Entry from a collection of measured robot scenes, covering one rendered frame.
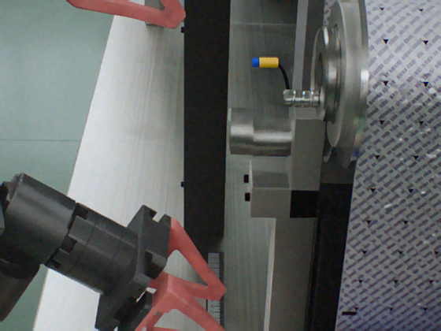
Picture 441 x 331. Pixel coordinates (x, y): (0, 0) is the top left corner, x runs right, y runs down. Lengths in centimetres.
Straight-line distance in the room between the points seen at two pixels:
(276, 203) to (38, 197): 21
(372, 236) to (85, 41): 333
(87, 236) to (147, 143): 63
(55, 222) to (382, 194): 25
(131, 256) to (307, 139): 17
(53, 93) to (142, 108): 213
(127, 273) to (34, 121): 265
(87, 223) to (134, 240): 4
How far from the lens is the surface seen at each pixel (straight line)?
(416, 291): 75
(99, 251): 69
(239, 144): 74
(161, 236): 72
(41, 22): 421
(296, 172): 75
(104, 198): 118
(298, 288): 83
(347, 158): 68
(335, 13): 70
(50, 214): 68
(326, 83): 66
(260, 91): 146
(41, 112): 338
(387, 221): 70
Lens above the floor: 154
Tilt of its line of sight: 31 degrees down
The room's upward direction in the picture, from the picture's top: 1 degrees clockwise
